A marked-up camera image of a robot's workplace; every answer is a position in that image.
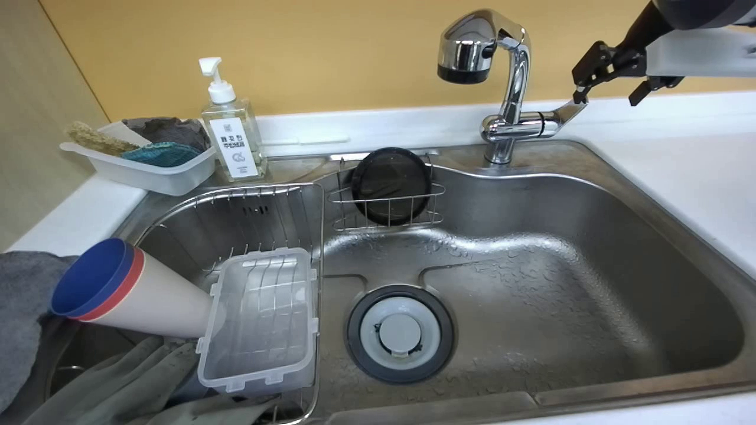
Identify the black round strainer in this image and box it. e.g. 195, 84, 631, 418
348, 143, 435, 228

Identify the white plastic tray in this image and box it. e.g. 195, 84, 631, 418
60, 116, 220, 197

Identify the chrome tap handle lever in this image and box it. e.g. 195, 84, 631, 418
539, 96, 592, 139

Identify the grey drain cover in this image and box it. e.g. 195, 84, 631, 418
346, 283, 458, 386

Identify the teal sponge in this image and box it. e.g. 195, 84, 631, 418
124, 139, 207, 170

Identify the olive-grey cloth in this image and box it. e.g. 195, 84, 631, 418
22, 334, 274, 425

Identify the wire sink rack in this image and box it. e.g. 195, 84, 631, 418
130, 178, 328, 425

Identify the clear soap pump bottle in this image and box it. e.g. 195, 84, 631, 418
196, 53, 270, 183

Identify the clear plastic container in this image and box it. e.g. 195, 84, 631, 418
195, 246, 322, 396

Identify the beige scrub brush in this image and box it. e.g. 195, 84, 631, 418
64, 119, 153, 157

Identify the white cup blue red rim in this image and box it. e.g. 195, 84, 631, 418
49, 235, 216, 342

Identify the wire sponge holder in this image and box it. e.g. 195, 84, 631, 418
328, 151, 449, 230

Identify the stainless steel sink basin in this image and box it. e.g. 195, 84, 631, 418
46, 139, 756, 425

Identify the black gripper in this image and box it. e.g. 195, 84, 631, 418
569, 0, 756, 109

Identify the silver wrist camera bar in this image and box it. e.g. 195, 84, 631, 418
644, 24, 756, 82

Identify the blue-grey cloth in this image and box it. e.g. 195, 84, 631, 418
0, 250, 83, 416

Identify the chrome faucet with spout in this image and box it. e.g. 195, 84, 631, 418
435, 7, 563, 170

